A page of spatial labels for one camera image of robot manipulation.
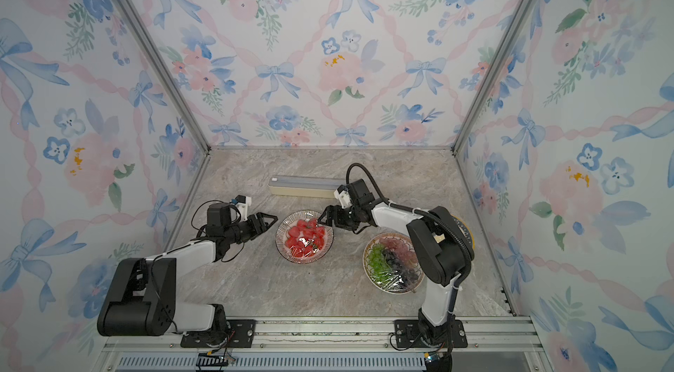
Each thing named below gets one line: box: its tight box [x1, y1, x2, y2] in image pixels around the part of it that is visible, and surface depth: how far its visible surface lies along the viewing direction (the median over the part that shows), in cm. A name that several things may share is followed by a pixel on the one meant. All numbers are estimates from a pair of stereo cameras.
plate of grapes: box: [362, 232, 425, 295], surface depth 85 cm
